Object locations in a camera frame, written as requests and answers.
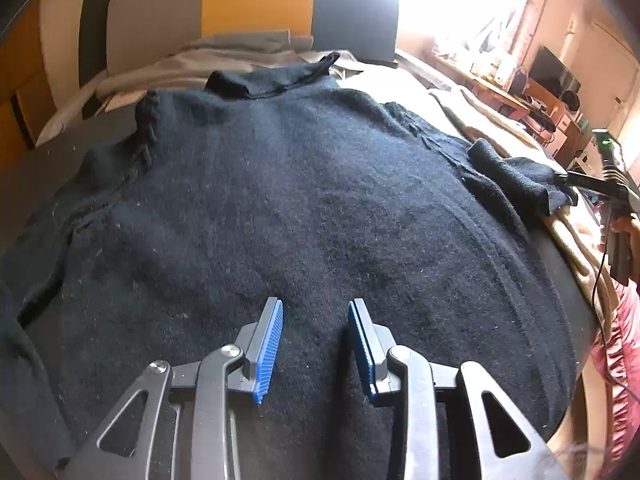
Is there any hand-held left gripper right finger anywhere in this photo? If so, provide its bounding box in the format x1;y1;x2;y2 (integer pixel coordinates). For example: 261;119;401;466
347;298;571;480

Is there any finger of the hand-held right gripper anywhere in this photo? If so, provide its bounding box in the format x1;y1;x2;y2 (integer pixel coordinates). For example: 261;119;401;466
552;171;615;197

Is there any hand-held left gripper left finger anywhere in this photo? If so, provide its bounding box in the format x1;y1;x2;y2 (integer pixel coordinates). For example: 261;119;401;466
62;296;284;480

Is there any black knit sweater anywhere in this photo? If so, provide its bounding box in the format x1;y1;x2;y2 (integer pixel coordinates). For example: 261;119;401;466
0;52;581;471

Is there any person's right hand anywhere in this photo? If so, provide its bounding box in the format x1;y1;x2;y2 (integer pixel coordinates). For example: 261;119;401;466
597;213;640;262

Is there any beige blanket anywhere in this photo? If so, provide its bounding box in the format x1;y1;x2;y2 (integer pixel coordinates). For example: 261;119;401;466
429;84;618;343

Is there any person's pink clothing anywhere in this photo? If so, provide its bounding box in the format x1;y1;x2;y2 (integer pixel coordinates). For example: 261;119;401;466
589;279;640;480

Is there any black monitor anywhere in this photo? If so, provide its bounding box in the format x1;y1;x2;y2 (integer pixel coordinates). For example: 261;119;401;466
528;45;582;97

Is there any wooden desk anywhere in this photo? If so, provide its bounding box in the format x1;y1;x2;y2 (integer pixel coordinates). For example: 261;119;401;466
434;51;593;163

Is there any white printed cloth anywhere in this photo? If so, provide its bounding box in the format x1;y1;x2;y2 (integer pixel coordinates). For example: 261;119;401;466
327;52;417;92

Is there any yellow and grey padded headboard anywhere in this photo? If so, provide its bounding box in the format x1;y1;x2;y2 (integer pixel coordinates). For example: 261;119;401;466
0;0;401;166

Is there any thin black cable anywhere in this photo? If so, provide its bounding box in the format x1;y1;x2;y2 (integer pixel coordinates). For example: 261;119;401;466
590;240;640;397

